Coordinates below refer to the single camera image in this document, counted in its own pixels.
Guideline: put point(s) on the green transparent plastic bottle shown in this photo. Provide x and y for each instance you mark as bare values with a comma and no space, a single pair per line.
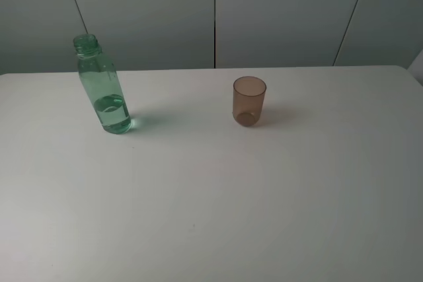
99,78

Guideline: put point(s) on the pink translucent plastic cup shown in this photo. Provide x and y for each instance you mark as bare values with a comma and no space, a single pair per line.
248,99

